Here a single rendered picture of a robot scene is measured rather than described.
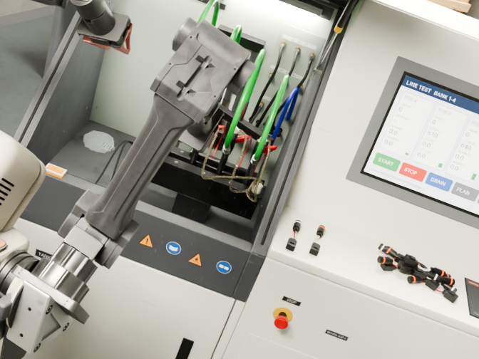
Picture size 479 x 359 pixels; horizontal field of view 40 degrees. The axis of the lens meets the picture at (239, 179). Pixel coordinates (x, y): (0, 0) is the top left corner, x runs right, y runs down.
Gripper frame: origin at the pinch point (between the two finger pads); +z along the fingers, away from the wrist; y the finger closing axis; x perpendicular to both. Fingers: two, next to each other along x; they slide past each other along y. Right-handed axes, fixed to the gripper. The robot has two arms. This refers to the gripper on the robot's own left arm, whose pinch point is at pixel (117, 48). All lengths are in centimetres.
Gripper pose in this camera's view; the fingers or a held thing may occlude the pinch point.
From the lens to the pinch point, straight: 152.7
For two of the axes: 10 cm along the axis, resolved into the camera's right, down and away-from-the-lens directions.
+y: -9.3, -2.5, 2.8
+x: -3.3, 9.0, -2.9
